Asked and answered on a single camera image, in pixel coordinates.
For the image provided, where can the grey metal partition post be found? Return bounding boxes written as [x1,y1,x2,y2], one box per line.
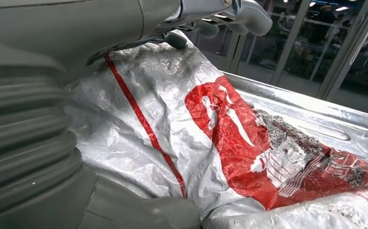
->
[316,0,368,101]
[223,31,248,75]
[270,0,313,86]

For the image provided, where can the white scale with steel tray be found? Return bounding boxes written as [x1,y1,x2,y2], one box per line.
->
[222,72,368,173]

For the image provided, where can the grey package with red print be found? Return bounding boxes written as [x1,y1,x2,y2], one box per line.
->
[64,30,368,229]

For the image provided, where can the person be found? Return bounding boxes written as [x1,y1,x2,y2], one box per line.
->
[308,3,339,45]

